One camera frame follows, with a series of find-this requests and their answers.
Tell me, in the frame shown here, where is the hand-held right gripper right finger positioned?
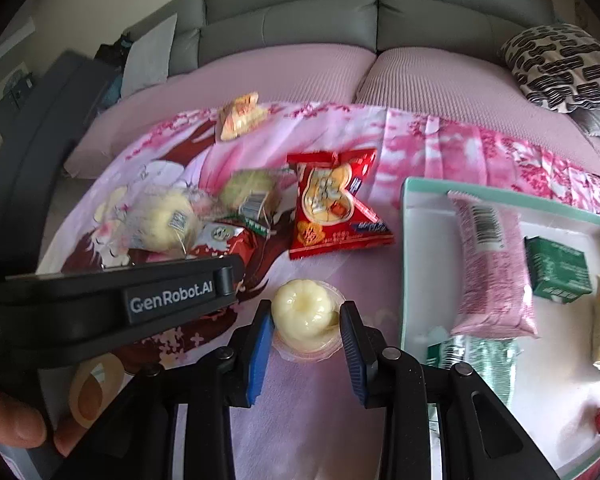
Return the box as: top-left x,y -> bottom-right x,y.
339,301 -> 563,480

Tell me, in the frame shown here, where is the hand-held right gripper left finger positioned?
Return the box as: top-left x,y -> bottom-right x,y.
50,299 -> 276,480

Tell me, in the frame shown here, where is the cream jelly cup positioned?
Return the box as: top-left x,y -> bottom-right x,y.
271,280 -> 345,363

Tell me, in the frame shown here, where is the yellow bun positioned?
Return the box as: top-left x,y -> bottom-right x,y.
120,187 -> 206,256

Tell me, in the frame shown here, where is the red-brown snack packet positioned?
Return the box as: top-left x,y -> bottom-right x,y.
190,215 -> 268,261

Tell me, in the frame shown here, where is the mint striped snack packet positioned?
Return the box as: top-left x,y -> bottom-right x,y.
424,334 -> 523,461

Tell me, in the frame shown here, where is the large red snack packet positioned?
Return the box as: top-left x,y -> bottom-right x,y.
286,149 -> 396,261

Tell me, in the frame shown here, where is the clear green-trimmed pastry packet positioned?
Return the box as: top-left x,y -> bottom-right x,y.
215,167 -> 301,236

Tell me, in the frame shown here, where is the teal-edged white tray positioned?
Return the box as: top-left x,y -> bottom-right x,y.
397,176 -> 600,480

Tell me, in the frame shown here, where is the dark green snack packet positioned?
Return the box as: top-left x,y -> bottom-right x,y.
524,236 -> 593,306

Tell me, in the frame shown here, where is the orange roll cake packet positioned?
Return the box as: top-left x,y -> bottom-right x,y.
216,91 -> 271,142

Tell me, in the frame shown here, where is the person's left hand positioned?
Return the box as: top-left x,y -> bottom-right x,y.
0,382 -> 88,458

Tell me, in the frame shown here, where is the pink printed blanket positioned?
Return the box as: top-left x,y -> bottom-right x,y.
35,100 -> 600,480

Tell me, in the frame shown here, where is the pink snack packet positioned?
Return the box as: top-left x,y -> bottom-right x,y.
447,190 -> 540,340

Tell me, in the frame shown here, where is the teal cloth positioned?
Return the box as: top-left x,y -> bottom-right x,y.
97,77 -> 123,111

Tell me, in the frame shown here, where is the dark bag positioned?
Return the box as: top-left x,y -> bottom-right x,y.
94,34 -> 131,81

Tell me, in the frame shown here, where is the white cushion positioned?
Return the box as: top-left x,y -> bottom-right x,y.
120,12 -> 178,98

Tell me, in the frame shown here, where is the black and white patterned pillow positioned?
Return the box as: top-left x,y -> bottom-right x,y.
497,22 -> 600,113

